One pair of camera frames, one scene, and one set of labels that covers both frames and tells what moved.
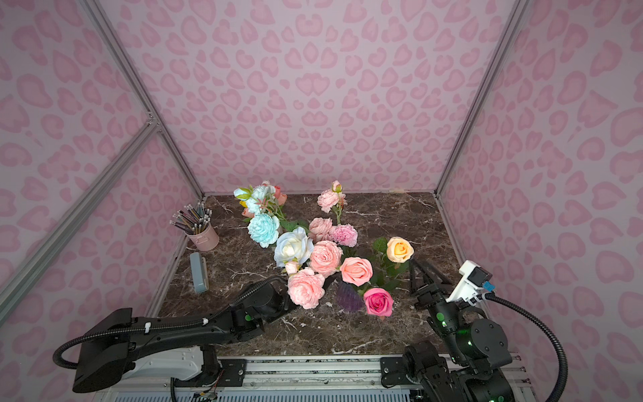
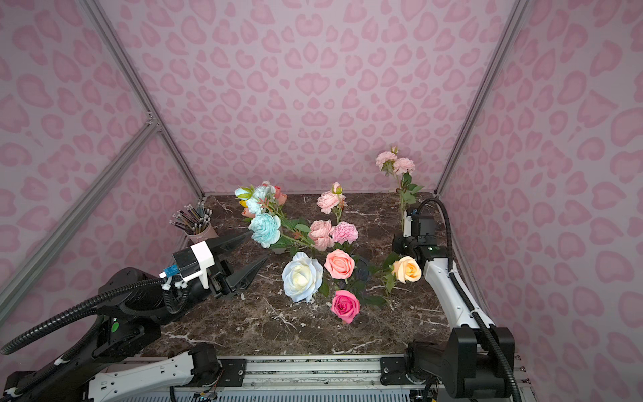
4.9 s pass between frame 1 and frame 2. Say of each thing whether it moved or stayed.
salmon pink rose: moved
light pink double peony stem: moved
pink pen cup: stayed
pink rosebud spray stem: stayed
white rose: moved
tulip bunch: stayed
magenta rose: moved
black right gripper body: moved
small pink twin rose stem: moved
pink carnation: stayed
